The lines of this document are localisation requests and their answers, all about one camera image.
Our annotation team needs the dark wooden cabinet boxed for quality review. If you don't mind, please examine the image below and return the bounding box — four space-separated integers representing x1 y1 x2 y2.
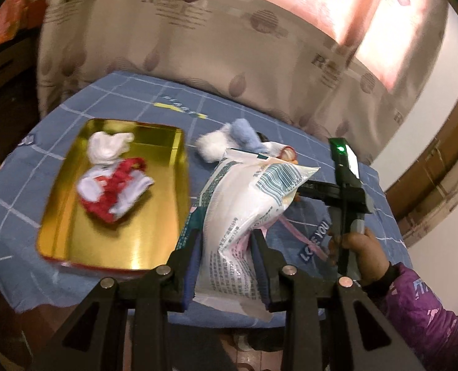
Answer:
0 35 40 161

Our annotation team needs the red white star cloth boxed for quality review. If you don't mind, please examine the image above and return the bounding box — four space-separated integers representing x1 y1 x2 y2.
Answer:
76 157 154 224

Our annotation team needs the beige leaf pattern curtain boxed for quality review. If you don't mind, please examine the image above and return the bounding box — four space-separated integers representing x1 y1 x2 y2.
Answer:
38 0 448 163

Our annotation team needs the orange white plush toy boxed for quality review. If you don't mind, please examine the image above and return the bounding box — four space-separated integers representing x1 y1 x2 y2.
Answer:
195 123 298 164

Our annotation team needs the light blue towel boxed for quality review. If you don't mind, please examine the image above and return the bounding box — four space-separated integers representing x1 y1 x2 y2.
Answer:
229 118 268 153

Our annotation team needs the red plastic bag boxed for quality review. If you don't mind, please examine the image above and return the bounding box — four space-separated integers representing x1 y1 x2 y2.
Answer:
0 0 47 45

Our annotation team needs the white sock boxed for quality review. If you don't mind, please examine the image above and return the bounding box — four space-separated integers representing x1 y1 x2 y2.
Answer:
87 131 134 165

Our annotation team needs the purple patterned sleeve forearm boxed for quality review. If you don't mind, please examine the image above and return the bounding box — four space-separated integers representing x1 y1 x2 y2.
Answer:
363 263 458 370

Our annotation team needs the gold metal tray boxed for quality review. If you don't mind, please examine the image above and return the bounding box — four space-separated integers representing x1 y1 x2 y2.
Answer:
36 119 190 272

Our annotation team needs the right hand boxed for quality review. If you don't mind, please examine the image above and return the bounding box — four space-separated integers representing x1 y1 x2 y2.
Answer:
328 228 390 286

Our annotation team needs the white printed plastic package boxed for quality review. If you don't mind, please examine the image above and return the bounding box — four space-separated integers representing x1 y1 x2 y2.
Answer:
177 149 318 322

